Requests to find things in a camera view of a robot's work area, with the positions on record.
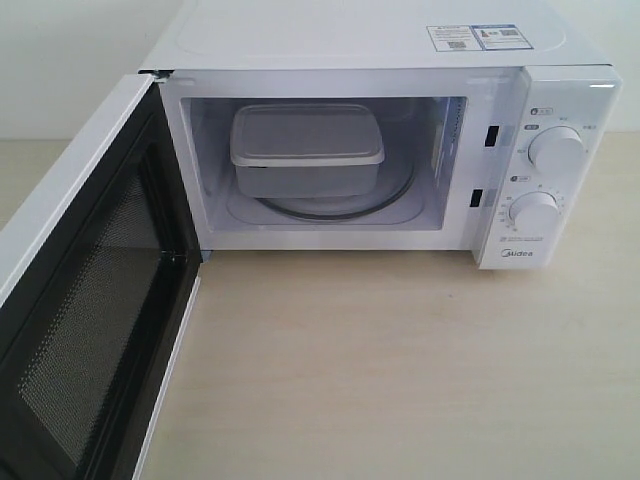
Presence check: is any white lidded plastic container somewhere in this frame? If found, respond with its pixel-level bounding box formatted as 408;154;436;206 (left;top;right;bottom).
230;103;385;199

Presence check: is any white microwave door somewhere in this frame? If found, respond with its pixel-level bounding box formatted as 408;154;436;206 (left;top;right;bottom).
1;73;202;479

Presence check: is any white Midea microwave oven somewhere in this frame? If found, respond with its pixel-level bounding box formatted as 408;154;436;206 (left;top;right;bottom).
141;1;622;270

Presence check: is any glass turntable plate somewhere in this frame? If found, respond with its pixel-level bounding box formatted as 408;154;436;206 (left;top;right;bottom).
257;149;420;222

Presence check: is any lower white timer knob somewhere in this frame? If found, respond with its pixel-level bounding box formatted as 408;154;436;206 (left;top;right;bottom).
508;191;559;234

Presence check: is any warning label sticker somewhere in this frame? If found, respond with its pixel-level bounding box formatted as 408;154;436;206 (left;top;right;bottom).
427;25;483;52

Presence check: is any upper white control knob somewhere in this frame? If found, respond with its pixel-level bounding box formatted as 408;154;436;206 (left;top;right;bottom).
528;126;586;176

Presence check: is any blue energy label sticker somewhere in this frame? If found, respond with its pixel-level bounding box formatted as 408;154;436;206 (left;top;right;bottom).
471;24;530;51

